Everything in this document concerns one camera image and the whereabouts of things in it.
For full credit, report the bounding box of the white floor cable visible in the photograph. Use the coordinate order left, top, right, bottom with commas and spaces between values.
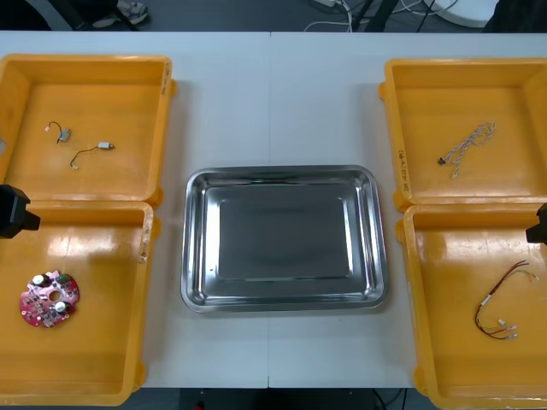
303, 0, 356, 33

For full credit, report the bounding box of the white-red twisted wire harness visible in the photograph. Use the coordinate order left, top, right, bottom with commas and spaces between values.
438, 122, 497, 180

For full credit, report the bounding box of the yellow-orange plastic bin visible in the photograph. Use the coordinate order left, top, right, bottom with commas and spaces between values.
395, 203, 547, 410
378, 57, 547, 214
0, 200, 162, 407
0, 53, 179, 210

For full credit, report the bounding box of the person's foot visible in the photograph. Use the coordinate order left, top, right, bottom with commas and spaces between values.
91, 0, 150, 28

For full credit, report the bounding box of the black stand leg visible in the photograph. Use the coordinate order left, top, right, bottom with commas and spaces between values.
350, 0, 401, 33

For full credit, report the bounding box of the red green-yellow wire harness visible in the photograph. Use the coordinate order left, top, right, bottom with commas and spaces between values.
473, 260, 538, 342

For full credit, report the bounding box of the white round base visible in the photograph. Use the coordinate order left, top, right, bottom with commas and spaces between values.
422, 0, 499, 23

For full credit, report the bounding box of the round red circuit board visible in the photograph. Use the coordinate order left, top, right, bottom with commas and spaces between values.
19, 268, 81, 329

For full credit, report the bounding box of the steel tray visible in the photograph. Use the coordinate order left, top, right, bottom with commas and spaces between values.
179, 164, 389, 316

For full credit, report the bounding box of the small metal solenoid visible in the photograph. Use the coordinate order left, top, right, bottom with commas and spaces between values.
44, 121, 73, 145
70, 141, 116, 171

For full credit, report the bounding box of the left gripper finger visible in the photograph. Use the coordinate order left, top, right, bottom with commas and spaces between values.
0, 212, 42, 239
0, 184, 32, 215

